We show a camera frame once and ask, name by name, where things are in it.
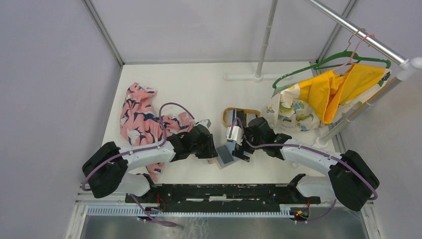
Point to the oval wooden card tray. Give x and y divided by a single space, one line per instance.
248 110

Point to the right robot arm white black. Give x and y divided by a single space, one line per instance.
344 176

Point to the yellow dinosaur print garment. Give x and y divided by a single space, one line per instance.
323 99

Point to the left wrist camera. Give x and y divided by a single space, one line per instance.
205 122

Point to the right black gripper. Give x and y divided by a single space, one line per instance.
239 154

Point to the pink patterned garment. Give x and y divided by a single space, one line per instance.
138 123

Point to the white rack pole with base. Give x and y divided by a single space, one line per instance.
258 76

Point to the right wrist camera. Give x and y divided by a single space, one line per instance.
235 134

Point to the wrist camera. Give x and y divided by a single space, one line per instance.
205 122
235 134

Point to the pink clothes hanger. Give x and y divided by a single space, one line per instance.
354 52

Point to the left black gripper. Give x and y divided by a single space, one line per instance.
210 151

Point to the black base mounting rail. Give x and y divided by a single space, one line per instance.
224 198

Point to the black VIP credit card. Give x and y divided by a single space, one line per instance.
224 157

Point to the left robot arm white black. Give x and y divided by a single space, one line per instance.
109 169

